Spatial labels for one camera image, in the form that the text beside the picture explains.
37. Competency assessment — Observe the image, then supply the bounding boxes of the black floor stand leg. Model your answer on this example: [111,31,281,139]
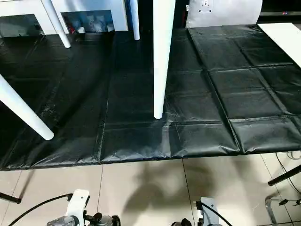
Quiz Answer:
[267,164,301,187]

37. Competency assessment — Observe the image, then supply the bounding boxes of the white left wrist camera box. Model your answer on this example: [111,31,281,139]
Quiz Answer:
[66,189,91,226]

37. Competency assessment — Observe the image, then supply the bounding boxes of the black metal frame strut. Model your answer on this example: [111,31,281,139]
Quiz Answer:
[0,192,22,204]

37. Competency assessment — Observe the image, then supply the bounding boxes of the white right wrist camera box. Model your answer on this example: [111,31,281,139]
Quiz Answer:
[195,197,218,226]

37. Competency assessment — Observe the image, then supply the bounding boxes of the black cable tangle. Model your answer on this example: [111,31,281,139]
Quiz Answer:
[274,151,301,194]

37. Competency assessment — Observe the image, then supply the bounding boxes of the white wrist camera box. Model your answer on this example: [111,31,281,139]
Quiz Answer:
[195,197,218,226]
[66,189,91,226]

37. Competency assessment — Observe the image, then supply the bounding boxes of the white flat board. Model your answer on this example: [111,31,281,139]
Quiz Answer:
[257,22,301,67]

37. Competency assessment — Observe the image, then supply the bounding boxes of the white sideboard cabinet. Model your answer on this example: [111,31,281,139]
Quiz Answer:
[0,0,129,37]

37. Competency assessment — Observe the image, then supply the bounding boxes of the chrome tube frame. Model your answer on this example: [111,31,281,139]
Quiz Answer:
[264,195,301,226]

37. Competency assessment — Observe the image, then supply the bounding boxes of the grey pillow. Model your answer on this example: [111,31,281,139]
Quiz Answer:
[185,0,263,29]

